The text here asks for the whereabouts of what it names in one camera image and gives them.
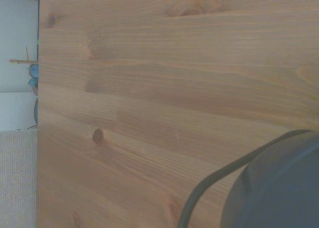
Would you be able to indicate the dark green bowl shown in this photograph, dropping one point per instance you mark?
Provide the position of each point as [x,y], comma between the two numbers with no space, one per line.
[274,183]

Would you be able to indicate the small blue object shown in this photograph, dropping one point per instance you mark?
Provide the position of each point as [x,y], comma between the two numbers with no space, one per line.
[33,74]

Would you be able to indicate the thin wooden stick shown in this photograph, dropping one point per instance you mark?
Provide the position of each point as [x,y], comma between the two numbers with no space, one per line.
[22,61]

